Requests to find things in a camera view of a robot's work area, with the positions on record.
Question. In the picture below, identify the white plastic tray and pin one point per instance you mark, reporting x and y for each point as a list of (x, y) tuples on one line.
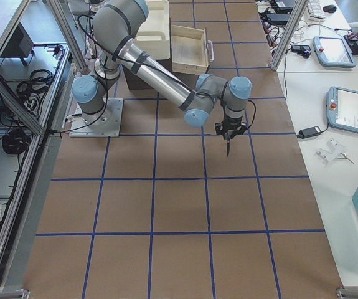
[(153, 36)]

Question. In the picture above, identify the teach pendant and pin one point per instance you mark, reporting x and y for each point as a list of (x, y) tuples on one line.
[(333, 52), (342, 109)]

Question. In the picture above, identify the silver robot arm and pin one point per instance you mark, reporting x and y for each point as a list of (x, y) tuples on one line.
[(114, 27)]

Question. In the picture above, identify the black power adapter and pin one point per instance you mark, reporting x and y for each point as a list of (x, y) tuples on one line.
[(309, 132)]

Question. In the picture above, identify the wooden drawer with white handle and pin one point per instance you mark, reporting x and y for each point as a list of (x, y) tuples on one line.
[(192, 52)]

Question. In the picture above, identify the orange grey handled scissors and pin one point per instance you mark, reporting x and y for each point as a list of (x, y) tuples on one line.
[(228, 146)]

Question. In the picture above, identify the clear plastic bracket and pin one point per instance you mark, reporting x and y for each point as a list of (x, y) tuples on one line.
[(335, 151)]

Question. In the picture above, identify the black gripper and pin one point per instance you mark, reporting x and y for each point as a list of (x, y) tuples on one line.
[(229, 132)]

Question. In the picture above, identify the aluminium frame post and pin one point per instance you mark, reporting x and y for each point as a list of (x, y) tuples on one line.
[(290, 28)]

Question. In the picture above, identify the black monitor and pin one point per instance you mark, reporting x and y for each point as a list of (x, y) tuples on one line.
[(20, 45)]

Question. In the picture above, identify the near teach pendant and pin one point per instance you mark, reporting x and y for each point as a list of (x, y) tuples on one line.
[(342, 109)]

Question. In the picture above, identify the dark brown drawer cabinet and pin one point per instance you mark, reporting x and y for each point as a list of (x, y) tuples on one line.
[(135, 83)]

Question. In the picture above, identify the black computer mouse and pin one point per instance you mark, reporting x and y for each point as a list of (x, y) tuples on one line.
[(330, 9)]

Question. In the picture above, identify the far teach pendant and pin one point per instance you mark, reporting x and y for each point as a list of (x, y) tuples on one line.
[(333, 52)]

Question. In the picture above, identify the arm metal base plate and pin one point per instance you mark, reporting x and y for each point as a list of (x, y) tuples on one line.
[(106, 123)]

